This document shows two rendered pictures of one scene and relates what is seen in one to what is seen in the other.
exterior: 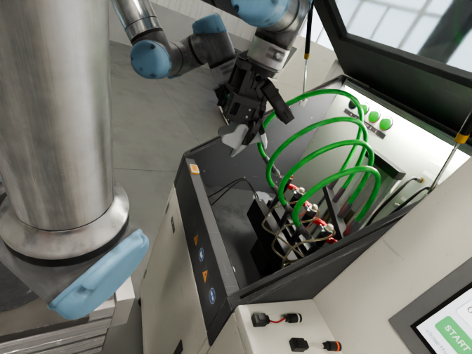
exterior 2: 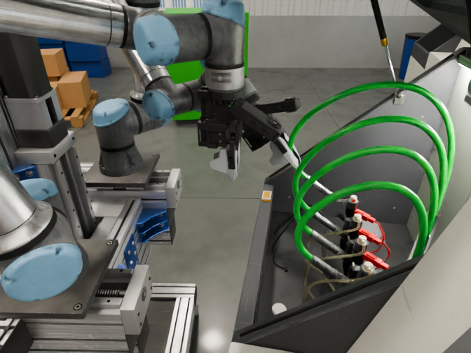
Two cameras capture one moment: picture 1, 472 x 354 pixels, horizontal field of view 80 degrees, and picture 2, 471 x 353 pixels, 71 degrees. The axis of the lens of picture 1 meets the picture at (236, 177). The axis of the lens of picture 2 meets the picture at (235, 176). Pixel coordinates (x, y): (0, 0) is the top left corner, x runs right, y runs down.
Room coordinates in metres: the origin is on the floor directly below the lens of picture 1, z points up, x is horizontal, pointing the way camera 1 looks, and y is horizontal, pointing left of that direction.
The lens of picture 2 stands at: (0.13, -0.40, 1.61)
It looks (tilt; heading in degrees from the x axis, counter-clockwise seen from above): 31 degrees down; 41
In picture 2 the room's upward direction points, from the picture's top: straight up
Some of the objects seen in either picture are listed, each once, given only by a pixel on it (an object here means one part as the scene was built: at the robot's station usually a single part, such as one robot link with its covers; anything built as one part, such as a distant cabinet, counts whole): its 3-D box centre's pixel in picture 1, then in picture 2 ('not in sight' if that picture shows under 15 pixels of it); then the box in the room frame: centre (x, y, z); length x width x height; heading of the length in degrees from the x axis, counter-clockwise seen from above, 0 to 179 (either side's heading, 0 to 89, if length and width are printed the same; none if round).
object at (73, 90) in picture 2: not in sight; (52, 85); (1.82, 4.37, 0.39); 1.20 x 0.85 x 0.79; 52
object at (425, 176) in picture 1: (408, 213); not in sight; (0.79, -0.51, 1.20); 0.13 x 0.03 x 0.31; 31
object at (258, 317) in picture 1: (277, 318); not in sight; (0.43, -0.21, 0.99); 0.12 x 0.02 x 0.02; 118
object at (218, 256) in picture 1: (199, 226); (258, 258); (0.74, 0.04, 0.87); 0.62 x 0.04 x 0.16; 31
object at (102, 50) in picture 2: not in sight; (68, 42); (3.00, 6.29, 0.61); 1.26 x 0.48 x 1.22; 130
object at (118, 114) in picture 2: not in sight; (115, 122); (0.64, 0.59, 1.20); 0.13 x 0.12 x 0.14; 177
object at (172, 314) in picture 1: (164, 300); not in sight; (0.73, 0.06, 0.44); 0.65 x 0.02 x 0.68; 31
